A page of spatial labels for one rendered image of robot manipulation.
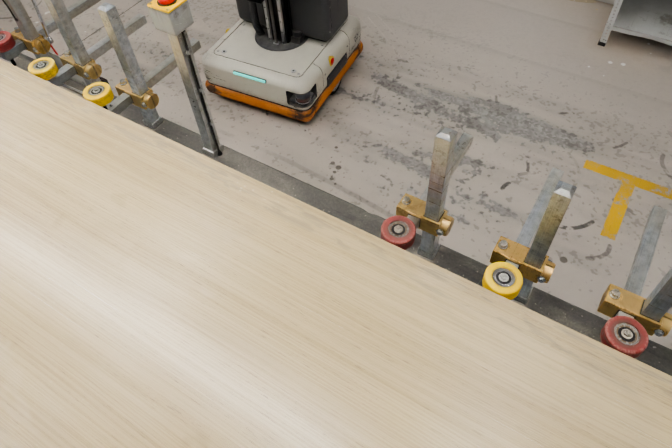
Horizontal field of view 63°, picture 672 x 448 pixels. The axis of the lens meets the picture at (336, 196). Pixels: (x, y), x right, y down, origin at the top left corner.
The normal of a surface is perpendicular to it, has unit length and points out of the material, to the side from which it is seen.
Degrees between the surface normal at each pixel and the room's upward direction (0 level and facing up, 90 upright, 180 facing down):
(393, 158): 0
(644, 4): 0
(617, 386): 0
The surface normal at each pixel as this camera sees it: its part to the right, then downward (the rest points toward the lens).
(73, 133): -0.04, -0.63
